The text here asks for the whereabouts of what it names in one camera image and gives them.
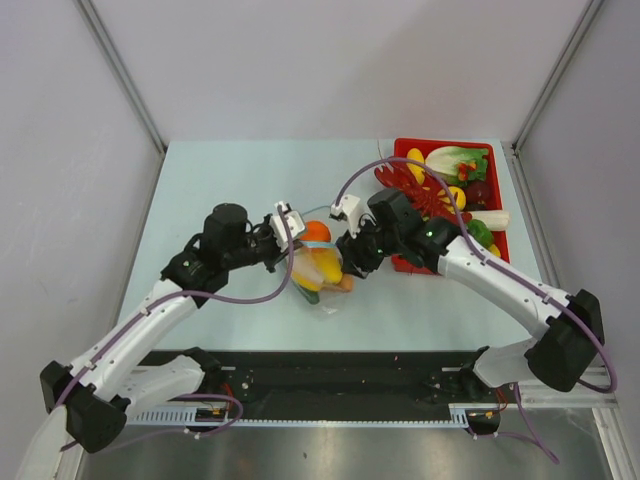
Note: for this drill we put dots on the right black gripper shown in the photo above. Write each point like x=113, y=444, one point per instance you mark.
x=352, y=251

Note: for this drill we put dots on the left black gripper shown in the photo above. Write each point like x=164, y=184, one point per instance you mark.
x=277, y=255

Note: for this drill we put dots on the papaya slice toy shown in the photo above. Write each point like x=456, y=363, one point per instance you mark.
x=345, y=285

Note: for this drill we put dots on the clear blue zip bag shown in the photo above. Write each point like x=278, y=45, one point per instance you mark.
x=330, y=302

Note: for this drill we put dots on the yellow bell pepper toy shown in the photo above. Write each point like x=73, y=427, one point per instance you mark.
x=311, y=270

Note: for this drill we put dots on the orange tangerine toy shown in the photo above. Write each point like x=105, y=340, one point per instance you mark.
x=316, y=231

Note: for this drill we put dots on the dark green cucumber toy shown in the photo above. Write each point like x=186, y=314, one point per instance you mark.
x=312, y=297

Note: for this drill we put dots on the yellow corn toy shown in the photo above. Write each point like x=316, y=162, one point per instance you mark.
x=416, y=166

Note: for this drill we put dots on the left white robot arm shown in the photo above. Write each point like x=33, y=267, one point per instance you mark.
x=89, y=388

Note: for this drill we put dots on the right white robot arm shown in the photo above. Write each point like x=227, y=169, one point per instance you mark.
x=566, y=331

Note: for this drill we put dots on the red lobster toy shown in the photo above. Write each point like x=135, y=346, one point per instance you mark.
x=426, y=200

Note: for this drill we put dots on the yellow banana bunch toy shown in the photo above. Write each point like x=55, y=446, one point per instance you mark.
x=457, y=200

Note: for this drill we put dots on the green bell pepper toy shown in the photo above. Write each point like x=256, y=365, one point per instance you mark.
x=480, y=232

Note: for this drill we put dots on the red plastic tray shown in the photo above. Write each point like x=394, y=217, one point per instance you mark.
x=403, y=145

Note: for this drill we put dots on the green lettuce toy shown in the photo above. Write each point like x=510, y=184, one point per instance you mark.
x=459, y=166

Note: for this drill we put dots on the dark red onion toy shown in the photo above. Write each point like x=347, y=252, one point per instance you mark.
x=478, y=192

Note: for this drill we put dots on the white radish toy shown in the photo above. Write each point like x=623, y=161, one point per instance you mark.
x=495, y=220

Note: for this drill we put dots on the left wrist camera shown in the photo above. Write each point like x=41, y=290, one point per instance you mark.
x=287, y=225

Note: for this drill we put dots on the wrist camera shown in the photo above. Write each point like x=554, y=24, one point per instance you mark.
x=287, y=225
x=351, y=210

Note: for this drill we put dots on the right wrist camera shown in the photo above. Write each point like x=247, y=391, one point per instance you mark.
x=351, y=210

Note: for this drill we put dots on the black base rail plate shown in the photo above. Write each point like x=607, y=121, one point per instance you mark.
x=358, y=380

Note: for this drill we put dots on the grey cable duct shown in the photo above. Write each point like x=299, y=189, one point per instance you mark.
x=211, y=414

